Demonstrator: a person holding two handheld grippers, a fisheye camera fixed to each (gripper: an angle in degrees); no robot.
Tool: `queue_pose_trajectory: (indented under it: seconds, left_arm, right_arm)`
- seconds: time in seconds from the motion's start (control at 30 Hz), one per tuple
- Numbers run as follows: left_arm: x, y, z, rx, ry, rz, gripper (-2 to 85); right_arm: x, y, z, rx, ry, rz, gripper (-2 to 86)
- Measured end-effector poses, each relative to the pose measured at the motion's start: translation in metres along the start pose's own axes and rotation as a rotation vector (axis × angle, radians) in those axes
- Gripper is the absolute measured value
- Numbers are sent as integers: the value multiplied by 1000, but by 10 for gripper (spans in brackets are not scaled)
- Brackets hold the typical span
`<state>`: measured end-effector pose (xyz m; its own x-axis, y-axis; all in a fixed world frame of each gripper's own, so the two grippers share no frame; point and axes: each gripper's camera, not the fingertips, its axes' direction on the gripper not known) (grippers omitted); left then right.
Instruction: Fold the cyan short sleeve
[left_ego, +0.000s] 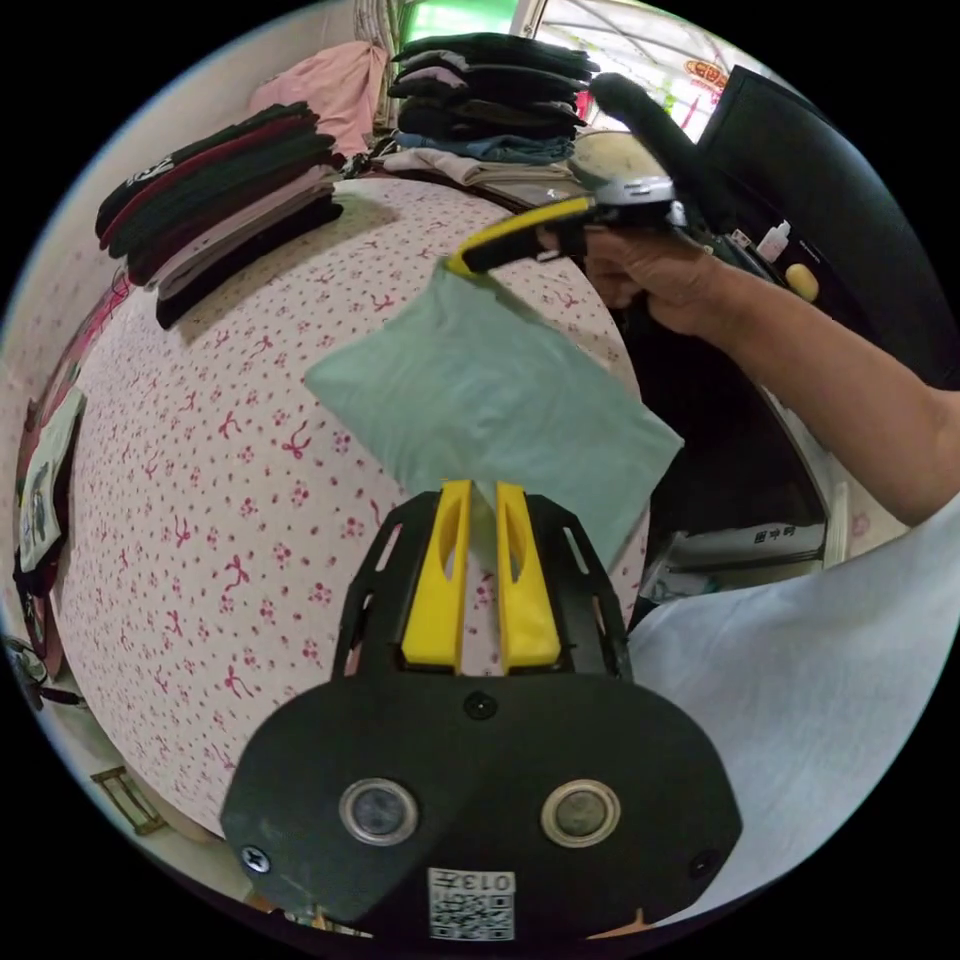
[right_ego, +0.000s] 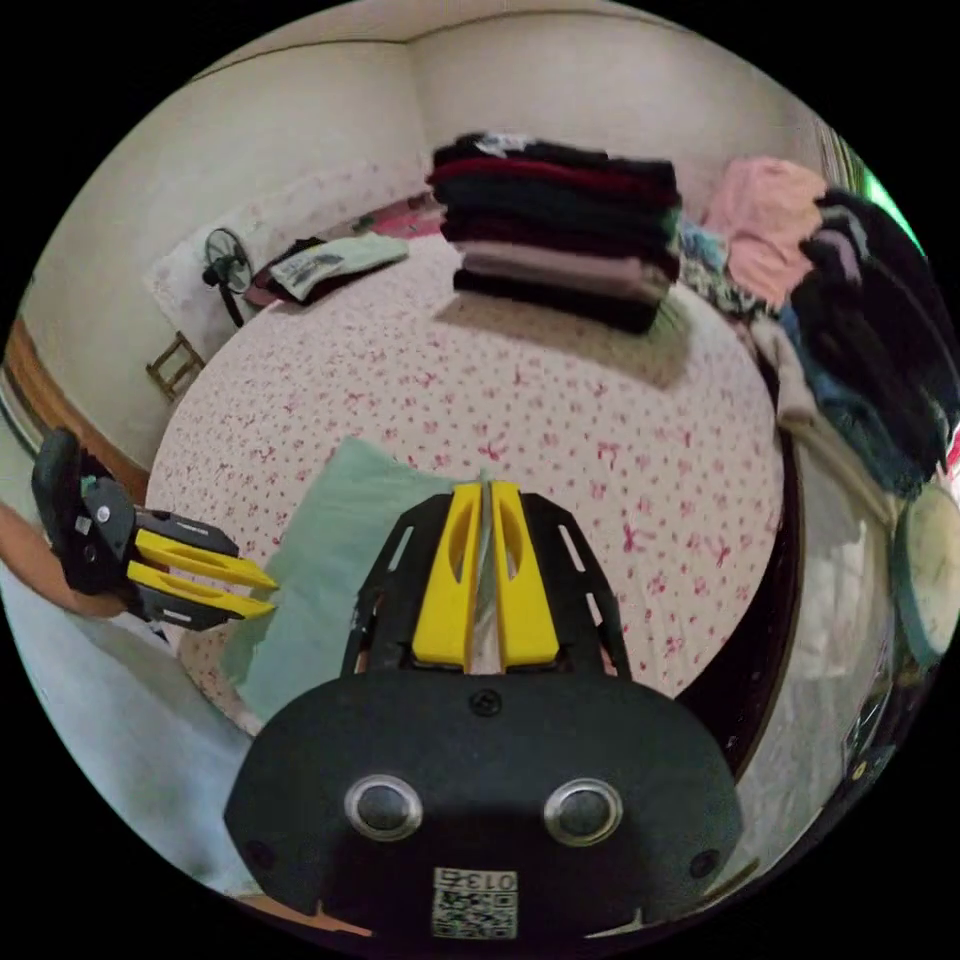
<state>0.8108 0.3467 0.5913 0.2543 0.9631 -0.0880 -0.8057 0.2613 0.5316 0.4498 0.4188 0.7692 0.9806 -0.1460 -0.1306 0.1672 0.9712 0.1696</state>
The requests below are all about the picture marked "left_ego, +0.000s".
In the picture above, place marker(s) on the person's right hand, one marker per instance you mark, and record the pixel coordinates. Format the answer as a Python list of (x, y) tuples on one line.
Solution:
[(660, 277)]

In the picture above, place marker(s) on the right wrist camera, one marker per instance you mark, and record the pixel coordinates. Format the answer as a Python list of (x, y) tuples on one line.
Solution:
[(645, 120)]

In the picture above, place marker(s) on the cyan short sleeve shirt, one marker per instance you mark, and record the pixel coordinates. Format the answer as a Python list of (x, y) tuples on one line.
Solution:
[(480, 390)]

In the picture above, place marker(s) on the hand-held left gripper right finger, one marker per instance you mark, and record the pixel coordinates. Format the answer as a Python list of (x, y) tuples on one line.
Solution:
[(529, 607)]

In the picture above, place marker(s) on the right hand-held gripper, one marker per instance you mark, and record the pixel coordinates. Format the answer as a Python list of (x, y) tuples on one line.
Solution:
[(637, 195)]

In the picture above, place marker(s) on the black monitor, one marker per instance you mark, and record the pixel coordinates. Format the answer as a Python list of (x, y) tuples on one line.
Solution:
[(832, 195)]

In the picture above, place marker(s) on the person's right forearm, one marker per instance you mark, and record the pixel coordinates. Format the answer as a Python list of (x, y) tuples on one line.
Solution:
[(832, 390)]

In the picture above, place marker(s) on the person's body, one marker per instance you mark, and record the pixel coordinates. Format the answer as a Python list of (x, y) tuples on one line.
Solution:
[(810, 675)]

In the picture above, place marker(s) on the pink pillow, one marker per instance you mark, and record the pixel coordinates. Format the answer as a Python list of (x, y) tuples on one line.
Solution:
[(330, 90)]

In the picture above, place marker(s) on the pile of clothes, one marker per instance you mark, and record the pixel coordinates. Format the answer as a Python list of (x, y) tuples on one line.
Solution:
[(487, 97), (217, 202)]

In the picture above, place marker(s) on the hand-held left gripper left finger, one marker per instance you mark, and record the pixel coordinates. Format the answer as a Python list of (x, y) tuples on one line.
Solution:
[(435, 600)]

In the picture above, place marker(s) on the window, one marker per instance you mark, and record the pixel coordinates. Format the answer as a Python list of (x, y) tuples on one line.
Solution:
[(600, 37)]

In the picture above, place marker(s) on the round beige clock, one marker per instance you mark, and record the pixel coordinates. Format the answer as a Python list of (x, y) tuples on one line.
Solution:
[(600, 159)]

